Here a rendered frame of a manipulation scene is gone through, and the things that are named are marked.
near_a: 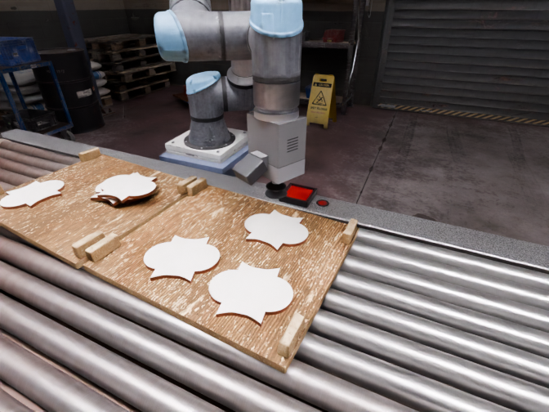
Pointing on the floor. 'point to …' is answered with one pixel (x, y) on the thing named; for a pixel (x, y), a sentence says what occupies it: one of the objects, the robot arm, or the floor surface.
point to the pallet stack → (129, 64)
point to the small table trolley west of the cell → (25, 104)
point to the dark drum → (69, 88)
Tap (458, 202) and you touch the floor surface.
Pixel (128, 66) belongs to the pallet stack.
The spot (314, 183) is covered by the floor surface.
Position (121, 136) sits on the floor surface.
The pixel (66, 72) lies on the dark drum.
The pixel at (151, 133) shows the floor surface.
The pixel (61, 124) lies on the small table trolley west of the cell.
